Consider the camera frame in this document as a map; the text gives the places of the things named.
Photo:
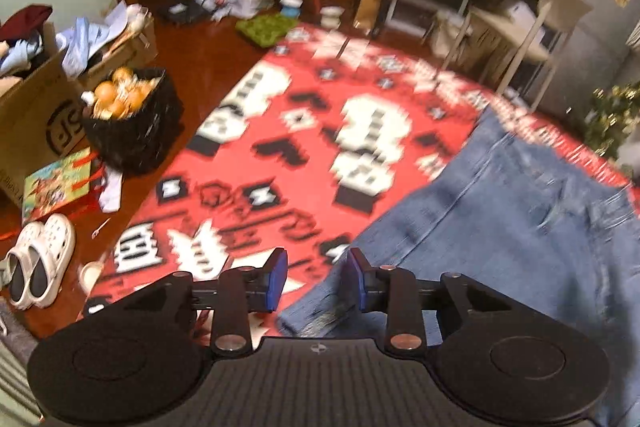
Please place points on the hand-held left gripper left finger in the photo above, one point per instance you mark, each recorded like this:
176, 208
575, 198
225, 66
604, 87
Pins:
277, 279

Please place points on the small cardboard box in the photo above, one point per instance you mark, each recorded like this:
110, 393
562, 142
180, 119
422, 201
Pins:
130, 52

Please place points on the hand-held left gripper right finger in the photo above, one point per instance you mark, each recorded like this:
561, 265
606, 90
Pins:
356, 279

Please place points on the small christmas tree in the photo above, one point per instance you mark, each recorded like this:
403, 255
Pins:
612, 122

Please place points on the red patterned blanket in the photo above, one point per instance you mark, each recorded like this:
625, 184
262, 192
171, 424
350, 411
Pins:
300, 117

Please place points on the white sock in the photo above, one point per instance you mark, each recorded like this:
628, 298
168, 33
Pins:
111, 192

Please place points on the blue denim jeans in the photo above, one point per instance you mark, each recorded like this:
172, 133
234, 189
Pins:
500, 232

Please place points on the green perforated tray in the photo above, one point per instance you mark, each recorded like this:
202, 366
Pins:
265, 29

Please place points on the colourful picture book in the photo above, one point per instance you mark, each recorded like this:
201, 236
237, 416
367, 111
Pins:
60, 187

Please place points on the beige chair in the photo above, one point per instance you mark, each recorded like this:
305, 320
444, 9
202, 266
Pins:
550, 12

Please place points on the white clog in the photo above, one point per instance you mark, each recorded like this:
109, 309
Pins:
52, 252
20, 262

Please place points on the silver refrigerator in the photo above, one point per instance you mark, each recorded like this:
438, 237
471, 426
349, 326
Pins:
590, 22

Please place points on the large cardboard box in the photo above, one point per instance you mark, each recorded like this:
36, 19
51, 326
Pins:
35, 117

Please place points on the black basket of ornaments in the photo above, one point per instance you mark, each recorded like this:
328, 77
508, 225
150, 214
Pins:
135, 132

